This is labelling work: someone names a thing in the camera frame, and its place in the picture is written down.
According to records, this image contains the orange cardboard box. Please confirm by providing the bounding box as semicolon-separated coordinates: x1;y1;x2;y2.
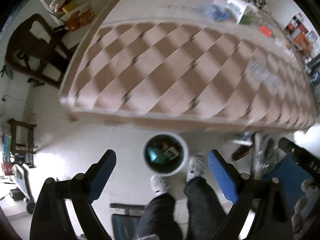
66;3;95;31

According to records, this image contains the clear plastic wrapper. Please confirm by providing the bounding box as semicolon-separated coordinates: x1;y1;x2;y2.
246;57;280;90

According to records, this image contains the red small packet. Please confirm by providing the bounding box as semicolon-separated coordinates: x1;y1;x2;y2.
260;25;273;37

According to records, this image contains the left grey slipper foot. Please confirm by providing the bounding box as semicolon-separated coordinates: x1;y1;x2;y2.
150;175;169;196

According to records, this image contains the white green Doctor box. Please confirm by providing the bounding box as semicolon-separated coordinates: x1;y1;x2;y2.
225;0;258;25

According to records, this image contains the dark wooden chair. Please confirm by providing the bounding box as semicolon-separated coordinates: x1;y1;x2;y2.
4;14;75;88

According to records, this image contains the white round trash bin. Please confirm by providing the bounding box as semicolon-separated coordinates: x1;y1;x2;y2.
143;132;189;177

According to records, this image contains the left dark trouser leg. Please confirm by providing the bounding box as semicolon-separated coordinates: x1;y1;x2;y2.
134;193;183;240

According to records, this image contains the teal box in bin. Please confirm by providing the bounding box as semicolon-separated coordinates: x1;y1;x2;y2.
146;147;161;163

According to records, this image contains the black handheld gripper handle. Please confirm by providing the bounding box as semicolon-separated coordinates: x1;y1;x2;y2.
278;137;320;178

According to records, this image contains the dark wooden stool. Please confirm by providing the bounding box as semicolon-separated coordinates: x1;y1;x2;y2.
8;119;36;154

